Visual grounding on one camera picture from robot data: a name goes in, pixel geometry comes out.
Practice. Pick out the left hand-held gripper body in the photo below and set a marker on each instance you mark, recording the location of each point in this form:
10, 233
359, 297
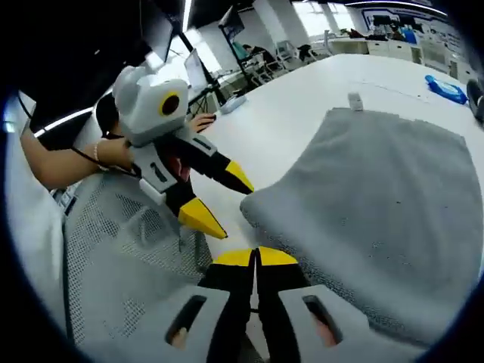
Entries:
147, 109

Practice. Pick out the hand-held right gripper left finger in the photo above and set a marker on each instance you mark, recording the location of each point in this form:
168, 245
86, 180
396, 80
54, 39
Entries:
230, 302

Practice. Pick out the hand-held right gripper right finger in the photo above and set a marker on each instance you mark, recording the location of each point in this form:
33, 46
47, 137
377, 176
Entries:
280, 302

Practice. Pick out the grey towel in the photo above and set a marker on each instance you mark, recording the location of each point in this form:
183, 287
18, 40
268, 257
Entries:
378, 196

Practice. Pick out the person's left hand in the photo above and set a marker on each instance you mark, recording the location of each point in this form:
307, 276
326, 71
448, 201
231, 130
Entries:
115, 153

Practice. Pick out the white power strip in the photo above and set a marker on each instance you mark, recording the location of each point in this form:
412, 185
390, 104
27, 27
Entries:
232, 104

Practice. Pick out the silver desktop computer screen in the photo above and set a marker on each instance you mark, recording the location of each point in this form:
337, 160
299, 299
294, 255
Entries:
197, 70

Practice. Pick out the large black monitor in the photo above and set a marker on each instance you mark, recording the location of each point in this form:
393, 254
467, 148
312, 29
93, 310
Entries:
160, 38

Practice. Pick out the person's white mesh clothing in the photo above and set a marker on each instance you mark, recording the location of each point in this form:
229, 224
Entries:
125, 257

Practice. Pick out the black monitor on stand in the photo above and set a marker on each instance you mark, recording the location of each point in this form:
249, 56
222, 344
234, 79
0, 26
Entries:
231, 22

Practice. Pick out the white office chair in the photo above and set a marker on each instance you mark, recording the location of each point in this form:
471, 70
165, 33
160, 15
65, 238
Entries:
283, 51

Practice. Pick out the small white block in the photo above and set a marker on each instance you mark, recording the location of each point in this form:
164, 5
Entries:
354, 100

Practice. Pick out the blue wet wipes packet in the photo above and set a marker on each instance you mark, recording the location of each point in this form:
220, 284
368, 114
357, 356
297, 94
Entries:
446, 89

